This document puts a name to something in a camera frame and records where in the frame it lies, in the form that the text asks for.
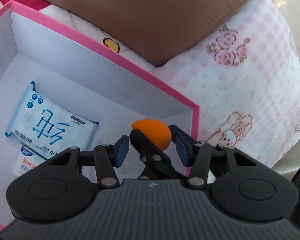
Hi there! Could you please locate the small white tissue pack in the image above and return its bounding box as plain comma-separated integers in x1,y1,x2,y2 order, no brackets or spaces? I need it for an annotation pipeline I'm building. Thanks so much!
12,146,46,177

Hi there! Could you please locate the pink cardboard box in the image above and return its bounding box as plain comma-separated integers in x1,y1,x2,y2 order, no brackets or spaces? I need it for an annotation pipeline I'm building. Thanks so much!
0,1,199,231

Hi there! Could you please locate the brown pillow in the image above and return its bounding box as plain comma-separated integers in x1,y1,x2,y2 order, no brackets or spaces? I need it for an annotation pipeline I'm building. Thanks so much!
47,0,248,66

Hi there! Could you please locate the blue wet wipes pack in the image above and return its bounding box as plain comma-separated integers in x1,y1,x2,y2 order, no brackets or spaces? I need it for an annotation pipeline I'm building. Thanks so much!
5,81,99,159

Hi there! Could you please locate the pink checkered pillow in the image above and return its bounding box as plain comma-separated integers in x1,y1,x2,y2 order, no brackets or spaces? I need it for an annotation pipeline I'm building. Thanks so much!
155,0,300,167

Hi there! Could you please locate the orange makeup sponge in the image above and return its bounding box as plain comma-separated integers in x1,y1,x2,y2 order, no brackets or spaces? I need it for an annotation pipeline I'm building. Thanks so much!
132,119,172,151

